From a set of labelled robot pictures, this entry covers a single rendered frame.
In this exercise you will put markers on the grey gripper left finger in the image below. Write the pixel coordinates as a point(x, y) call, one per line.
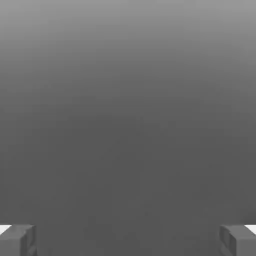
point(14, 241)

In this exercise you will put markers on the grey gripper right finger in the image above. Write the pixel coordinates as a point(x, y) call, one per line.
point(242, 242)

